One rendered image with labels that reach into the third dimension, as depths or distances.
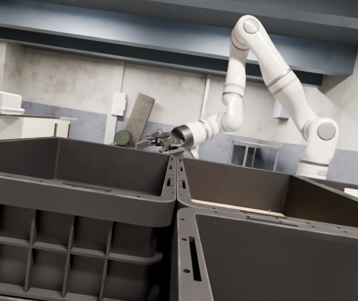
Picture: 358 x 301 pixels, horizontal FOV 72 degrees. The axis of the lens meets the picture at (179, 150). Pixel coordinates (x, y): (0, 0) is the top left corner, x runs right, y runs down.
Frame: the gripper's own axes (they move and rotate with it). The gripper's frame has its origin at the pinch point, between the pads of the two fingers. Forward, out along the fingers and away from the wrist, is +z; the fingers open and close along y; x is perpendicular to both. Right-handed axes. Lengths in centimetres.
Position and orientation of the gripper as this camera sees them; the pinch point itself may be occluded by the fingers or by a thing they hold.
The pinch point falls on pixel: (145, 150)
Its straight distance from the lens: 69.6
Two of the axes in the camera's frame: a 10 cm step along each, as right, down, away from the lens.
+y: 5.6, 5.1, -6.5
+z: -8.2, 3.1, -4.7
